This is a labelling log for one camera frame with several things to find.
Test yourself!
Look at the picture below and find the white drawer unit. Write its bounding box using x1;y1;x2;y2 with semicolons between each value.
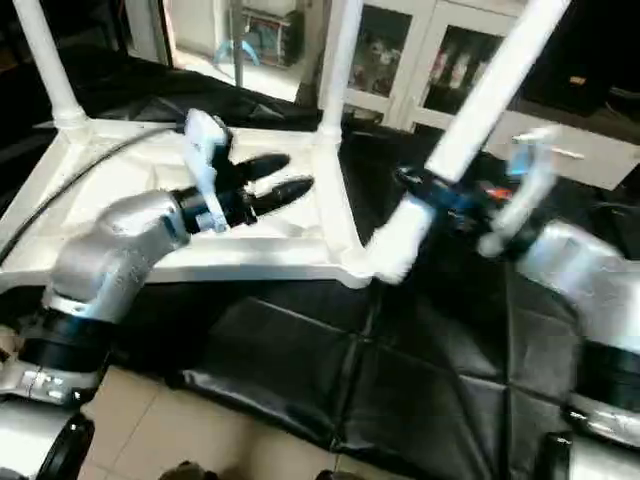
495;108;640;191

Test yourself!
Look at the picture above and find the white glass-door cabinet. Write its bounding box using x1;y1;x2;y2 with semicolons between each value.
318;0;521;136

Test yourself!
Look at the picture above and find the teal storage box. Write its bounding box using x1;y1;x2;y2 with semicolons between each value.
218;8;306;69

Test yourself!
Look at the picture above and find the white plastic table top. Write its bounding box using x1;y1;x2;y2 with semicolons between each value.
0;118;373;291

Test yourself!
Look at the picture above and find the black box yellow label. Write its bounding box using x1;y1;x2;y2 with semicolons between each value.
530;0;640;111

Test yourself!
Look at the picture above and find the black work mat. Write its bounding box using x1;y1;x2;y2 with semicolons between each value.
0;45;640;480

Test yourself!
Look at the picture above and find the dark grey robot foot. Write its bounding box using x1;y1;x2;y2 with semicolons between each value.
160;460;216;480

